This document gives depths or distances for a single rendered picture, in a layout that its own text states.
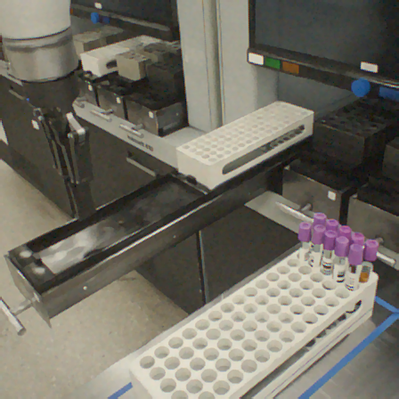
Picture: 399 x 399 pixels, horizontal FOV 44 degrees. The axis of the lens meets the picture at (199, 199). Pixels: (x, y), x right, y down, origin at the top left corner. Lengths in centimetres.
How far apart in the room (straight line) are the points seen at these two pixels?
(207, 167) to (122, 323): 102
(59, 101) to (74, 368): 116
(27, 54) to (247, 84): 56
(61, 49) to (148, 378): 42
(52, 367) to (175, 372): 125
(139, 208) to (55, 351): 98
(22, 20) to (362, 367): 57
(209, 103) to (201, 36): 16
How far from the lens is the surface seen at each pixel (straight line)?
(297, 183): 97
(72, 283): 78
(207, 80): 120
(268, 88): 113
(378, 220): 89
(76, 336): 182
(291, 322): 56
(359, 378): 61
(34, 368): 178
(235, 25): 109
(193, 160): 91
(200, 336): 55
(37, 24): 67
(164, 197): 91
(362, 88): 88
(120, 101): 139
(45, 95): 70
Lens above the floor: 130
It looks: 34 degrees down
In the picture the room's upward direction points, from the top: 5 degrees counter-clockwise
